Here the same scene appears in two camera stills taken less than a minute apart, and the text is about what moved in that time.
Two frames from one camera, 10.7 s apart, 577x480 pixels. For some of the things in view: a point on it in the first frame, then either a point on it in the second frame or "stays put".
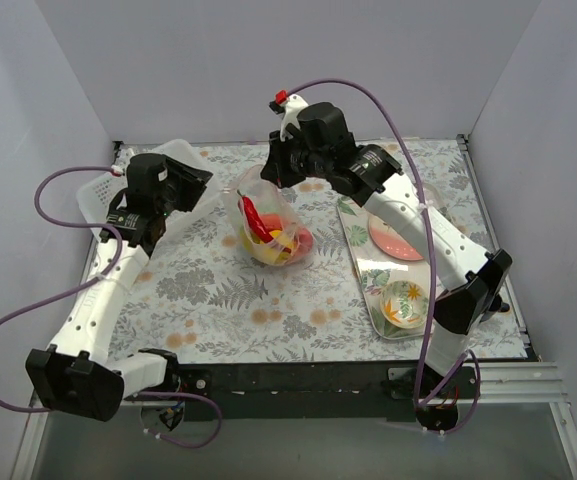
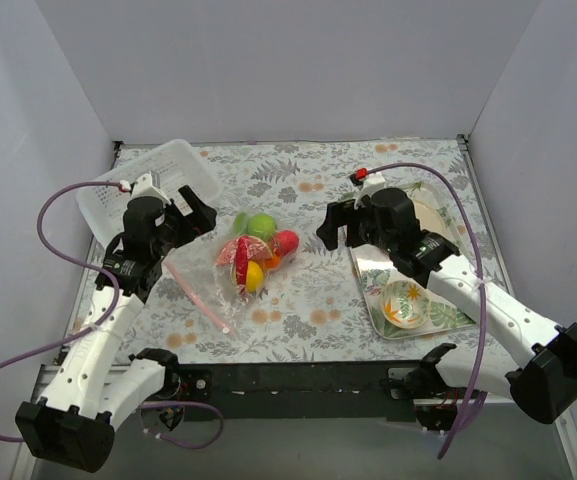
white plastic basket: x=95 y=196 stays put
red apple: x=305 y=241 -> x=286 y=242
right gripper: x=275 y=163 -> x=346 y=226
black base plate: x=315 y=391 stays put
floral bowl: x=404 y=304 stays put
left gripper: x=191 y=181 -> x=188 y=216
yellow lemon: x=275 y=251 -> x=254 y=277
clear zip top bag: x=270 y=231 -> x=229 y=274
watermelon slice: x=274 y=221 -> x=239 y=252
